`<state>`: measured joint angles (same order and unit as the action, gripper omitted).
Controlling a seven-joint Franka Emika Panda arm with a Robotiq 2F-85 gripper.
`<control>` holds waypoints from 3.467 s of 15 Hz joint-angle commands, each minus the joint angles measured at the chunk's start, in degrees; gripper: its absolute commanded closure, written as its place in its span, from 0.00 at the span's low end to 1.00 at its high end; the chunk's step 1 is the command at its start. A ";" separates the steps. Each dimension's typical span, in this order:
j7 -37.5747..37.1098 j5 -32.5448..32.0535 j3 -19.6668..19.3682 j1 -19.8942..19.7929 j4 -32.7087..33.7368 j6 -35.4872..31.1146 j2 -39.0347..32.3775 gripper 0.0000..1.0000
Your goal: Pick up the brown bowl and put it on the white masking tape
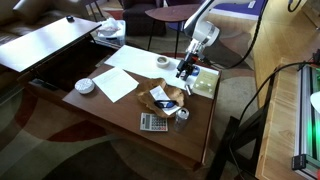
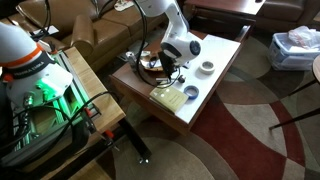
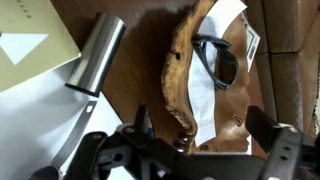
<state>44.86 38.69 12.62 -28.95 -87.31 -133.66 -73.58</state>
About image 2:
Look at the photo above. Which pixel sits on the dark brown armchair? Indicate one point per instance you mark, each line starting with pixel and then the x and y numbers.
pixel 286 11

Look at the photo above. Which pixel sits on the small black object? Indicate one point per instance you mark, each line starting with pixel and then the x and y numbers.
pixel 258 1

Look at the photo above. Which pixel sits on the crumpled plastic bag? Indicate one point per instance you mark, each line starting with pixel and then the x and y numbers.
pixel 305 36

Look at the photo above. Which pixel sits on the blue tape roll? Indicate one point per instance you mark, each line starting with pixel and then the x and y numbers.
pixel 191 96

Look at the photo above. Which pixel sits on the black and white flat device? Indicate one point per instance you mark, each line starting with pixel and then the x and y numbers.
pixel 50 30

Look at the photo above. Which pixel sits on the brown leather sofa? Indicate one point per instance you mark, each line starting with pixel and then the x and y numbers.
pixel 110 33

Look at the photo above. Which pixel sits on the black workbench leg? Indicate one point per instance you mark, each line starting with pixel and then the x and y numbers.
pixel 135 140

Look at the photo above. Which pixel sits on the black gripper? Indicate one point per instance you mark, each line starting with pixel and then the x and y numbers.
pixel 165 60

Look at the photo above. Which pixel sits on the small silver metal cylinder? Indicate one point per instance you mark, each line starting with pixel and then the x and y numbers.
pixel 161 80

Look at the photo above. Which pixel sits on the patterned red beige rug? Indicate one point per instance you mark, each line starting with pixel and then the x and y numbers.
pixel 233 140

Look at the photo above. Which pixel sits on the white masking tape roll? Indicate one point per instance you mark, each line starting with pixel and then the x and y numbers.
pixel 207 67

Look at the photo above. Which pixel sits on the white marble board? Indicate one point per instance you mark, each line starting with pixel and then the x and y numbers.
pixel 220 53

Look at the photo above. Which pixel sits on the gray flat object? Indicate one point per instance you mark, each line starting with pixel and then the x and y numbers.
pixel 136 46

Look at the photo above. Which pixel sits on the clear plastic storage bin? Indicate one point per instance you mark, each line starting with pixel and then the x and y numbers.
pixel 283 56

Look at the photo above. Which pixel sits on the light wooden workbench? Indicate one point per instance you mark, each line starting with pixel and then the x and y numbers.
pixel 96 93

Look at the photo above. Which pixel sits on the raised brown table top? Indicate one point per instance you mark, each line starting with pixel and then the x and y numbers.
pixel 226 5

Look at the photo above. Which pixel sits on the light patterned cloth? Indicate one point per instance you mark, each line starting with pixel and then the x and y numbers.
pixel 123 5

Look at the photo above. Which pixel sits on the brown wooden coffee table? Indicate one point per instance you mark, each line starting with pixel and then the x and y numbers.
pixel 133 83

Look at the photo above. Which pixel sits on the small silver metal cup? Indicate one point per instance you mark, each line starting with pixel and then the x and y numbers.
pixel 181 79

